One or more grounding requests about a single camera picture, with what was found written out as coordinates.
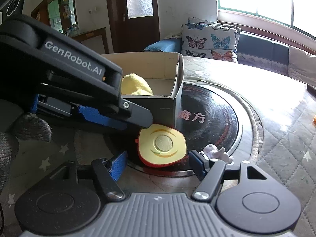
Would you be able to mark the grey knit gloved hand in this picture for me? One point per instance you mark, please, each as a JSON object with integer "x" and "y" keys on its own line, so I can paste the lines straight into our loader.
{"x": 26, "y": 127}

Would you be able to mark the dark wooden door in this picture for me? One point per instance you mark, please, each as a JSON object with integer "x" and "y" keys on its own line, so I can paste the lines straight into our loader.
{"x": 134, "y": 24}

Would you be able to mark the wooden shelf cabinet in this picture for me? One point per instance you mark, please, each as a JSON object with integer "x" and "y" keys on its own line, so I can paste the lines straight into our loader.
{"x": 72, "y": 16}

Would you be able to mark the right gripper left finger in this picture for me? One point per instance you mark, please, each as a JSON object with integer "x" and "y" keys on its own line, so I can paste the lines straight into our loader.
{"x": 70, "y": 197}

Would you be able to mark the black remote control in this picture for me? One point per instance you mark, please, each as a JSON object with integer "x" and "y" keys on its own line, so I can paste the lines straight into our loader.
{"x": 311, "y": 89}

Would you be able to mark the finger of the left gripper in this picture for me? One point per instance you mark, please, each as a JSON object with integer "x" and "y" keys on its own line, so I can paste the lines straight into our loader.
{"x": 88, "y": 117}

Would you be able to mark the butterfly print pillow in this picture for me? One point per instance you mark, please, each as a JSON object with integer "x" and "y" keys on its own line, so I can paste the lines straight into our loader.
{"x": 213, "y": 41}

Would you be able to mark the red toy apple half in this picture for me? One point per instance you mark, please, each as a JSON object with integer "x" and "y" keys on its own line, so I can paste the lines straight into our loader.
{"x": 161, "y": 146}

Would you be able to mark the grey sofa cushion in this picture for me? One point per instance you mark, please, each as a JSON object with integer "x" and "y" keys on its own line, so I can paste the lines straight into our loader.
{"x": 301, "y": 65}

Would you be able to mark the window with green frame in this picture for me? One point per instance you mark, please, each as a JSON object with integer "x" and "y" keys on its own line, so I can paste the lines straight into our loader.
{"x": 297, "y": 14}

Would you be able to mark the yellow plush chick toy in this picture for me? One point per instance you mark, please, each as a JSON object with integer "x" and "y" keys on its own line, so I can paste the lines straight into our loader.
{"x": 132, "y": 84}

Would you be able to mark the small white purple figurine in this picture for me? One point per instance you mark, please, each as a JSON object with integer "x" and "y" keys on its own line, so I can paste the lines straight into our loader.
{"x": 212, "y": 152}

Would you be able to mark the black round hotplate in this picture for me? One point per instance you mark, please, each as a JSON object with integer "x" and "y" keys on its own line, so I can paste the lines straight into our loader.
{"x": 209, "y": 115}

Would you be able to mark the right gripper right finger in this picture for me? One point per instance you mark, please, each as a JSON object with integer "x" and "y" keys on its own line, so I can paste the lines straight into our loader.
{"x": 243, "y": 200}

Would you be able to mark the blue sofa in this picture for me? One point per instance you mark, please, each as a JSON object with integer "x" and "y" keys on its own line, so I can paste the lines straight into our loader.
{"x": 252, "y": 50}

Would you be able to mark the large cardboard box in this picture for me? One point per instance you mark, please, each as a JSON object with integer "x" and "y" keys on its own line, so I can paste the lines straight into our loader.
{"x": 164, "y": 73}

